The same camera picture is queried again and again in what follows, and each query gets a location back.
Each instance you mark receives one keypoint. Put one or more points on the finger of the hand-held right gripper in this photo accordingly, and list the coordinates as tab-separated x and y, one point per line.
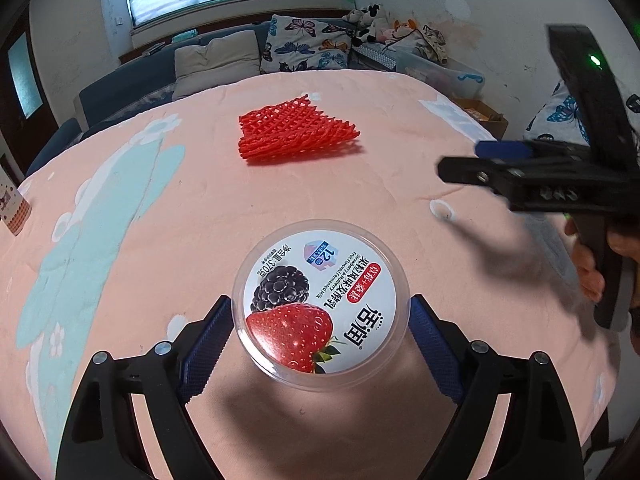
502	150
475	174

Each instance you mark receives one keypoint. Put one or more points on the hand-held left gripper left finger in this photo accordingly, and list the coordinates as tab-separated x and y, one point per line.
210	345

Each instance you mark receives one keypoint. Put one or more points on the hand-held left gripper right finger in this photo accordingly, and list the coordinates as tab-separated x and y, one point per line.
432	345

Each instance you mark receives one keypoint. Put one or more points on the yogurt cup with fruit lid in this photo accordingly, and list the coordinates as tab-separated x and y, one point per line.
320	310

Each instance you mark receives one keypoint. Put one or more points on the person's right hand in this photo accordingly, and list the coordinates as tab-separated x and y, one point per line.
587	275

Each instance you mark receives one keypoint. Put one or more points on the brown cardboard box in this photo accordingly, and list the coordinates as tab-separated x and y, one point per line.
492	122

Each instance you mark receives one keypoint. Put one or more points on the large butterfly print pillow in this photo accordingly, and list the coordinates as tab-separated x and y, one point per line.
555	115

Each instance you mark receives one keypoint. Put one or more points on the clear plastic storage box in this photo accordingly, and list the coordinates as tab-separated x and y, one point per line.
450	77

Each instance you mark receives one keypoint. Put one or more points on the beige patterned cloth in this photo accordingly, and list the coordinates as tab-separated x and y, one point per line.
432	42

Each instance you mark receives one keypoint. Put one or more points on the pink and orange plush toy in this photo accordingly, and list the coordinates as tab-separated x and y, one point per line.
397	32

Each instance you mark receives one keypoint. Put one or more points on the black and white plush cow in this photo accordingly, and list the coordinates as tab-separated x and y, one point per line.
367	20

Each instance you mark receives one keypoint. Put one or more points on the red foam fruit net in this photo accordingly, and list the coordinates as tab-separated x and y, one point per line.
285	130

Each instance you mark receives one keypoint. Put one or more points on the small butterfly print pillow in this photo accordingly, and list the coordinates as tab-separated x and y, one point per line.
300	45

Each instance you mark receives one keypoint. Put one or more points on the dotted paper cup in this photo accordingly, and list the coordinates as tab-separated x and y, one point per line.
12	205

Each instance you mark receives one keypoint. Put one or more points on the blue sofa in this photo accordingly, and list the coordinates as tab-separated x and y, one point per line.
125	90

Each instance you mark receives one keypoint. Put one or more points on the beige pillow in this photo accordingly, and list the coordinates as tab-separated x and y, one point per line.
215	65

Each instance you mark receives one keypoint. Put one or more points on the dark door with glass pane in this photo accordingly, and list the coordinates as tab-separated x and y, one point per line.
25	80

